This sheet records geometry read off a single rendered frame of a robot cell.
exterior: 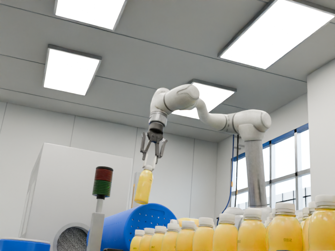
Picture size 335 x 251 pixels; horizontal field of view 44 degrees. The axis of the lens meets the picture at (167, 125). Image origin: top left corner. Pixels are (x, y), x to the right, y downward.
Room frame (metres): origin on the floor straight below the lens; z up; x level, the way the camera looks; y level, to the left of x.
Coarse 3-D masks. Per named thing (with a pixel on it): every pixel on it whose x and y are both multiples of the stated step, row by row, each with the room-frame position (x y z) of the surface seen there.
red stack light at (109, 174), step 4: (96, 172) 1.42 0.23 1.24; (100, 172) 1.41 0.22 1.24; (104, 172) 1.41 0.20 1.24; (108, 172) 1.41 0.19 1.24; (112, 172) 1.43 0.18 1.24; (96, 176) 1.42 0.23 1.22; (100, 176) 1.41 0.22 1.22; (104, 176) 1.41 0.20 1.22; (108, 176) 1.42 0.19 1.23; (112, 176) 1.43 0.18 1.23; (108, 180) 1.42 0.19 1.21
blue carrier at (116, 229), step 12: (156, 204) 1.97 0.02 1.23; (120, 216) 2.11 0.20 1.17; (132, 216) 1.93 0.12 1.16; (144, 216) 1.95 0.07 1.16; (156, 216) 1.97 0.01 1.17; (168, 216) 1.99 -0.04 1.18; (108, 228) 2.22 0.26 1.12; (120, 228) 1.99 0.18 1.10; (132, 228) 1.93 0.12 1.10; (108, 240) 2.20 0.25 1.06; (120, 240) 1.99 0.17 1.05
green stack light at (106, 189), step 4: (96, 180) 1.41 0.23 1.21; (100, 180) 1.41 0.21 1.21; (104, 180) 1.41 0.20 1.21; (96, 184) 1.41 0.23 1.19; (100, 184) 1.41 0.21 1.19; (104, 184) 1.41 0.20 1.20; (108, 184) 1.42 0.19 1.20; (96, 188) 1.41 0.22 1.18; (100, 188) 1.41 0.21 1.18; (104, 188) 1.41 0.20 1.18; (108, 188) 1.42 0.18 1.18; (92, 192) 1.43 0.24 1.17; (96, 192) 1.41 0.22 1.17; (100, 192) 1.41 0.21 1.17; (104, 192) 1.41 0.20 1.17; (108, 192) 1.42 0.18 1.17; (96, 196) 1.46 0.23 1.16; (108, 196) 1.44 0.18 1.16
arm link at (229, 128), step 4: (228, 116) 2.25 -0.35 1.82; (232, 116) 2.24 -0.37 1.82; (228, 120) 2.25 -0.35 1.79; (232, 120) 2.23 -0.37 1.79; (228, 124) 2.25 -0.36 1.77; (232, 124) 2.24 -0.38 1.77; (224, 128) 2.26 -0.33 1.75; (228, 128) 2.27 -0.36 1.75; (232, 128) 2.25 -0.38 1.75; (224, 132) 2.32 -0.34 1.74; (228, 132) 2.30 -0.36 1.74; (232, 132) 2.28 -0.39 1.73; (236, 132) 2.27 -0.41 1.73
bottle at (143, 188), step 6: (144, 174) 1.87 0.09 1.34; (150, 174) 1.87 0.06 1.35; (144, 180) 1.86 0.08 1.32; (150, 180) 1.87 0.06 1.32; (138, 186) 1.87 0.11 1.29; (144, 186) 1.86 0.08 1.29; (150, 186) 1.88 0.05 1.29; (138, 192) 1.86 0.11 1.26; (144, 192) 1.86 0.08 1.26; (150, 192) 1.89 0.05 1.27; (138, 198) 1.86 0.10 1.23; (144, 198) 1.86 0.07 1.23; (144, 204) 1.90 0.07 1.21
